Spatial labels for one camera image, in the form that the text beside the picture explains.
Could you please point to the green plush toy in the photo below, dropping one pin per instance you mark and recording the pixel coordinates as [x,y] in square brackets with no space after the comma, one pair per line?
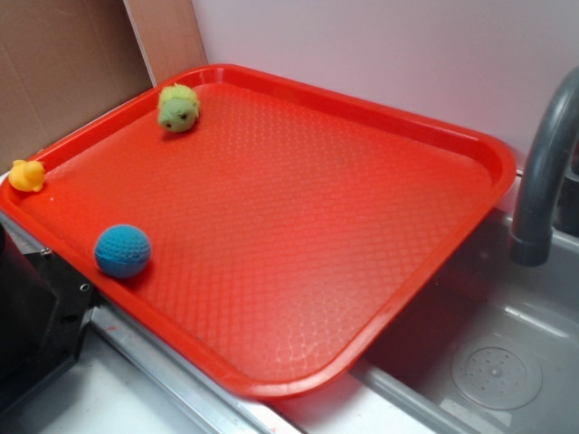
[178,108]

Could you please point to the round sink drain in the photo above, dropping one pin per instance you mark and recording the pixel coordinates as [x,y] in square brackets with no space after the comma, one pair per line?
[496,374]

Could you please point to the yellow rubber duck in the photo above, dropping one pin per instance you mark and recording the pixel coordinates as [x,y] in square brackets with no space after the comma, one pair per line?
[27,176]

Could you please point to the wooden board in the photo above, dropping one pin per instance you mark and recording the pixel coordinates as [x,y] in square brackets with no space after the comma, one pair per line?
[168,36]

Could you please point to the brown cardboard panel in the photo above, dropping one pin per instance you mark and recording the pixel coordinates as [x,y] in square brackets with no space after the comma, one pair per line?
[63,64]

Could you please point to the red plastic tray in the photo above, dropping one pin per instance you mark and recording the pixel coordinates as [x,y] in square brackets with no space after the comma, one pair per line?
[288,227]

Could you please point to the blue foam ball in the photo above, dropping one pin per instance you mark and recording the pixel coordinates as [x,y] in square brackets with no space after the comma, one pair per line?
[122,251]

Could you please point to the grey sink faucet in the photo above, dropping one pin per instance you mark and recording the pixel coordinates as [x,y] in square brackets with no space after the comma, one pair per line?
[547,198]

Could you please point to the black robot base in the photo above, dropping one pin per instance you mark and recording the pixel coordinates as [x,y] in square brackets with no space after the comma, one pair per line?
[44,301]

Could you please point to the grey plastic sink basin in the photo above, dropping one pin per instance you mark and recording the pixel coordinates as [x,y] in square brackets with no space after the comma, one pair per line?
[403,383]

